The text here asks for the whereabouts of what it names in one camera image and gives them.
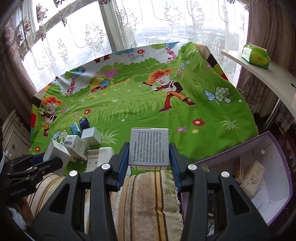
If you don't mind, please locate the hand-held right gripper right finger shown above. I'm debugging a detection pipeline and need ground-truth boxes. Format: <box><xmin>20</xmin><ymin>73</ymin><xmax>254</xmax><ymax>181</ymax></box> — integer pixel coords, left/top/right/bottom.
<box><xmin>169</xmin><ymin>142</ymin><xmax>269</xmax><ymax>241</ymax></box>

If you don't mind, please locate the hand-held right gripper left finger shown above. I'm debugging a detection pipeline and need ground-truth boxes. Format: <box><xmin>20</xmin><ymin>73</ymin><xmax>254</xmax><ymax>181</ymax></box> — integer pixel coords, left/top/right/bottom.
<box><xmin>28</xmin><ymin>142</ymin><xmax>130</xmax><ymax>241</ymax></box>

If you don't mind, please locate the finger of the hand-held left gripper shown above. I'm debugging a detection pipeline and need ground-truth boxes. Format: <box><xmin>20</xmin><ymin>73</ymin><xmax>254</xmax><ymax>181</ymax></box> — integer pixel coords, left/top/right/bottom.
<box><xmin>6</xmin><ymin>156</ymin><xmax>64</xmax><ymax>186</ymax></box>
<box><xmin>9</xmin><ymin>153</ymin><xmax>46</xmax><ymax>173</ymax></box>

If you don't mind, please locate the white rectangular box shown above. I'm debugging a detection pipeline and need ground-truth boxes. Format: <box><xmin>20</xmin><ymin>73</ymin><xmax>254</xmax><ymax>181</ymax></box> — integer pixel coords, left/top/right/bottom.
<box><xmin>43</xmin><ymin>140</ymin><xmax>71</xmax><ymax>170</ymax></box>

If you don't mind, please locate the grey box with printed text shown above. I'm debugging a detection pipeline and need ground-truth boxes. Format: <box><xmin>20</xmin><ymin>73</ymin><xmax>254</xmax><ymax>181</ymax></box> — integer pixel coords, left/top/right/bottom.
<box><xmin>128</xmin><ymin>127</ymin><xmax>171</xmax><ymax>171</ymax></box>

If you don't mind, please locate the purple cardboard box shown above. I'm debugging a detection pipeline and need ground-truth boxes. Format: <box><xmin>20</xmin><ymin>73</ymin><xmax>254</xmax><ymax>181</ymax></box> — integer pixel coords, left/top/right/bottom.
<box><xmin>179</xmin><ymin>131</ymin><xmax>293</xmax><ymax>241</ymax></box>

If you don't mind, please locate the white charger box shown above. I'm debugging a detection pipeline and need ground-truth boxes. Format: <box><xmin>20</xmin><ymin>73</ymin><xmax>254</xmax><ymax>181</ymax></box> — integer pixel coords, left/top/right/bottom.
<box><xmin>85</xmin><ymin>147</ymin><xmax>131</xmax><ymax>176</ymax></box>

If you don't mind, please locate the white box with barcode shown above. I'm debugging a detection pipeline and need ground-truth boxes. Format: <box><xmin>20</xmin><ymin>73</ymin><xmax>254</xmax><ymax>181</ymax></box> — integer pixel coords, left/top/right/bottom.
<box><xmin>63</xmin><ymin>135</ymin><xmax>91</xmax><ymax>161</ymax></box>

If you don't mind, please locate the cream cabinet with drawers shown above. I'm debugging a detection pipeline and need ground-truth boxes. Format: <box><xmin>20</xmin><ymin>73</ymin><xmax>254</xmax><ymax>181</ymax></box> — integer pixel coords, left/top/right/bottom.
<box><xmin>0</xmin><ymin>109</ymin><xmax>31</xmax><ymax>160</ymax></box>

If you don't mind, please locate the white cube box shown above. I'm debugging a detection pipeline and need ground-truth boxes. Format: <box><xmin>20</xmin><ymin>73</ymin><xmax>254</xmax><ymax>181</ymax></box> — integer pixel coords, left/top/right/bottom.
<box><xmin>81</xmin><ymin>127</ymin><xmax>102</xmax><ymax>145</ymax></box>

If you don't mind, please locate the teal small box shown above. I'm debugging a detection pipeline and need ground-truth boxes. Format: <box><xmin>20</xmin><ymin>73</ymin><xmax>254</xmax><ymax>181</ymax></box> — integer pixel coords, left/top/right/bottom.
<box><xmin>69</xmin><ymin>122</ymin><xmax>83</xmax><ymax>138</ymax></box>

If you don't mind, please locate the striped beige towel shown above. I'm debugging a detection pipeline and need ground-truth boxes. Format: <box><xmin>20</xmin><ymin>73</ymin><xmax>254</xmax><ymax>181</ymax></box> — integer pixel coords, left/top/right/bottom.
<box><xmin>26</xmin><ymin>170</ymin><xmax>185</xmax><ymax>241</ymax></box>

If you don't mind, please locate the dark blue small box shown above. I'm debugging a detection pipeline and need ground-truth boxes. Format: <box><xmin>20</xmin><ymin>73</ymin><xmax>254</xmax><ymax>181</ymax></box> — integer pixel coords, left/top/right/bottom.
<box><xmin>79</xmin><ymin>117</ymin><xmax>90</xmax><ymax>130</ymax></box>

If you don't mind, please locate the green cartoon printed sheet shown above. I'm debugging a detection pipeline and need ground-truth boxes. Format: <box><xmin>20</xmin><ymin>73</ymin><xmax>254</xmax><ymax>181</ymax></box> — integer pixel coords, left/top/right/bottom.
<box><xmin>30</xmin><ymin>42</ymin><xmax>258</xmax><ymax>176</ymax></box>

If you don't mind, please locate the beige cardboard box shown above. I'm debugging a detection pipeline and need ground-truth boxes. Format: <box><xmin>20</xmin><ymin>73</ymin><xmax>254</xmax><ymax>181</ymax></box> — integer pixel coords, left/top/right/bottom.
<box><xmin>239</xmin><ymin>161</ymin><xmax>266</xmax><ymax>197</ymax></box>

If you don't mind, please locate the floral sheer curtain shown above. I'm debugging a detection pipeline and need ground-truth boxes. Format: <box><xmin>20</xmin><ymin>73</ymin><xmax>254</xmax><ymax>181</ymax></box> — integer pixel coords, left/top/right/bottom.
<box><xmin>0</xmin><ymin>0</ymin><xmax>70</xmax><ymax>93</ymax></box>

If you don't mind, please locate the white shelf board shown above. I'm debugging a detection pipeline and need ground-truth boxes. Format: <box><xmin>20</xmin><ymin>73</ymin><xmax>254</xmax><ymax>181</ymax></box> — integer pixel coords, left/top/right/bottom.
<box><xmin>220</xmin><ymin>50</ymin><xmax>296</xmax><ymax>103</ymax></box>

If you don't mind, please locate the green tissue pack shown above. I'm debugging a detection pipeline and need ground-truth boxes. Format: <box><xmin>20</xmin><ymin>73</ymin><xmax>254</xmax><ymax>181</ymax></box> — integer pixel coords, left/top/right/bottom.
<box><xmin>241</xmin><ymin>44</ymin><xmax>270</xmax><ymax>69</ymax></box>

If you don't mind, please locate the white lace sheer curtain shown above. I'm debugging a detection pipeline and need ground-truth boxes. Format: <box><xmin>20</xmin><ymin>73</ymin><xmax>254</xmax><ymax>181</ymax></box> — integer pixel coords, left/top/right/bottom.
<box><xmin>21</xmin><ymin>0</ymin><xmax>250</xmax><ymax>93</ymax></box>

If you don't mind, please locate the brown curtain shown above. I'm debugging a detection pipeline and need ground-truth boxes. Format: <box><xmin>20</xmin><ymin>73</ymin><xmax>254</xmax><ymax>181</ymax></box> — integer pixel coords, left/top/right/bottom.
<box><xmin>236</xmin><ymin>0</ymin><xmax>296</xmax><ymax>116</ymax></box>

